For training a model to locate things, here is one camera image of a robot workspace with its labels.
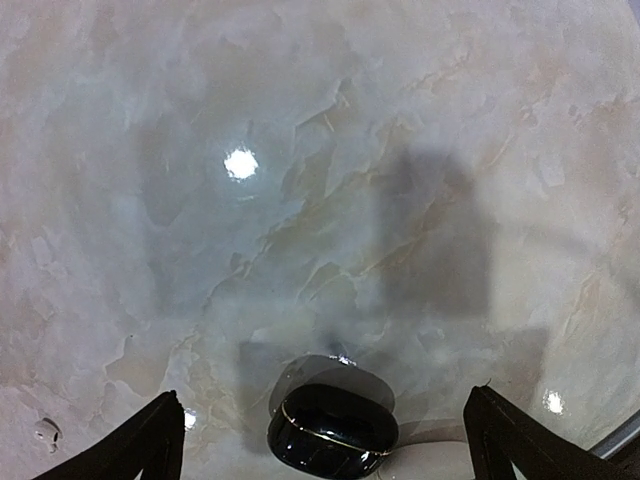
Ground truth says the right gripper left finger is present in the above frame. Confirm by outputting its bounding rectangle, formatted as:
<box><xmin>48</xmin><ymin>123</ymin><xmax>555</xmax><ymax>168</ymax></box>
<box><xmin>36</xmin><ymin>390</ymin><xmax>184</xmax><ymax>480</ymax></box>

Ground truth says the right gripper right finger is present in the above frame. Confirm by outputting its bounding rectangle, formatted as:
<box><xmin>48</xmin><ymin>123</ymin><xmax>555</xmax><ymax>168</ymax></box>
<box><xmin>463</xmin><ymin>386</ymin><xmax>638</xmax><ymax>479</ymax></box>

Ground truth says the black earbud charging case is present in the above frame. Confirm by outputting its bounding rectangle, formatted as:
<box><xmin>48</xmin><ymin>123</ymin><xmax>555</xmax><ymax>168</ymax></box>
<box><xmin>267</xmin><ymin>384</ymin><xmax>399</xmax><ymax>479</ymax></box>

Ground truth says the white stem earbud near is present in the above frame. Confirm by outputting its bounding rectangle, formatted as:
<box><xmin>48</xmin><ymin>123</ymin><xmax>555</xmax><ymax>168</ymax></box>
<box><xmin>34</xmin><ymin>417</ymin><xmax>63</xmax><ymax>454</ymax></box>

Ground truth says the white earbud charging case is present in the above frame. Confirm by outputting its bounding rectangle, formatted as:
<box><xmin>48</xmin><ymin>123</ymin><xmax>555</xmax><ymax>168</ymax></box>
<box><xmin>371</xmin><ymin>432</ymin><xmax>475</xmax><ymax>480</ymax></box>

